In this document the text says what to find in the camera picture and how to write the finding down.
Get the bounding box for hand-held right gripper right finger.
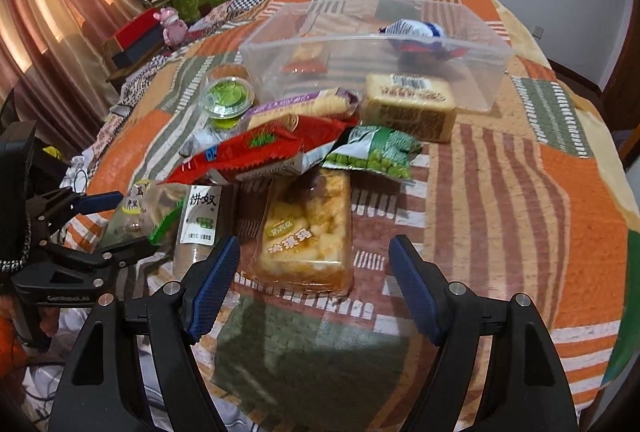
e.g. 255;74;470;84
388;235;576;432

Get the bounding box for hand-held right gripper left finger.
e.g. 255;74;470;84
47;235;242;432

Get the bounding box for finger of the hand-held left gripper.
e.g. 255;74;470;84
37;235;161;280
25;189;124;238

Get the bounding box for clear green snack bag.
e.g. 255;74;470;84
111;182;186;249

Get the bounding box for white green biscuit packet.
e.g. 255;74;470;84
172;183;226;278

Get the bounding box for clear-wrapped bread loaf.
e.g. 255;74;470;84
247;169;356;295

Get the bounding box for green pea packet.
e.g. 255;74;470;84
322;125;423;183

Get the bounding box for green jelly cup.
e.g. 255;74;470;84
200;78;256;133

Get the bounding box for brown bread package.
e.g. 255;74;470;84
360;73;458;143

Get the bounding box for purple striped cracker packet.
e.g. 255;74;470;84
245;88;361;130

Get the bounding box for orange red snack packet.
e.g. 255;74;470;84
280;40;332;76

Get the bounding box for blue white snack packet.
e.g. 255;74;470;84
377;18;453;66

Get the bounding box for clear plastic container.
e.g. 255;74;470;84
239;0;516;114

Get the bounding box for orange striped patchwork blanket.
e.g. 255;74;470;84
60;0;640;432

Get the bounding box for red box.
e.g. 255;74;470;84
114;7;168;52

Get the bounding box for pink plush toy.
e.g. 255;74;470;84
152;6;191;47

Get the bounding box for pink striped curtain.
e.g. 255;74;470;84
0;0;146;100

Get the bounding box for green patterned box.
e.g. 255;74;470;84
170;0;227;26

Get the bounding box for patterned checkered quilt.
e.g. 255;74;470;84
65;0;281;193

